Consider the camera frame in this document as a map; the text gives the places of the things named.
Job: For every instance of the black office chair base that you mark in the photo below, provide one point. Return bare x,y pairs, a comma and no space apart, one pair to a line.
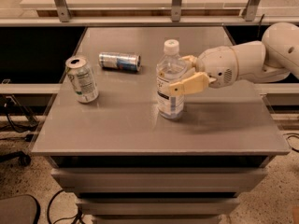
23,159

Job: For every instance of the grey seat cushion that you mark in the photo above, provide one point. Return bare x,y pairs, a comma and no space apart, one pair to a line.
23,209

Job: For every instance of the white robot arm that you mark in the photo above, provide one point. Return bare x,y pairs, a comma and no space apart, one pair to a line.
271,59

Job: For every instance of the metal railing bracket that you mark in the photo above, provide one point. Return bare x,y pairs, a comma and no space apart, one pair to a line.
250,10
62,10
176,10

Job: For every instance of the metal railing bracket left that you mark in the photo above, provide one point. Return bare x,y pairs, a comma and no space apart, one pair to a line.
62,10

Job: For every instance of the metal railing bracket right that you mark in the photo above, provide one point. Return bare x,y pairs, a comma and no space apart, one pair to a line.
250,10

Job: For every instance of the clear plastic water bottle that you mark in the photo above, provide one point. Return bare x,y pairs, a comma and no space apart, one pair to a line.
169,70

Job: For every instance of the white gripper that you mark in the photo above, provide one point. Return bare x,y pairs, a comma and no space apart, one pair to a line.
216,63

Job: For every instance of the upright green white soda can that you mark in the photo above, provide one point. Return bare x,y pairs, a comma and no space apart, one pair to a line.
80,74

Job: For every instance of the metal railing bracket middle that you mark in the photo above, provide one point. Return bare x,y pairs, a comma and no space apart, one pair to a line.
176,10

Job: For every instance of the lying silver blue can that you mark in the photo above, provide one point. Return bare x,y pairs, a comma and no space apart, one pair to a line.
120,61

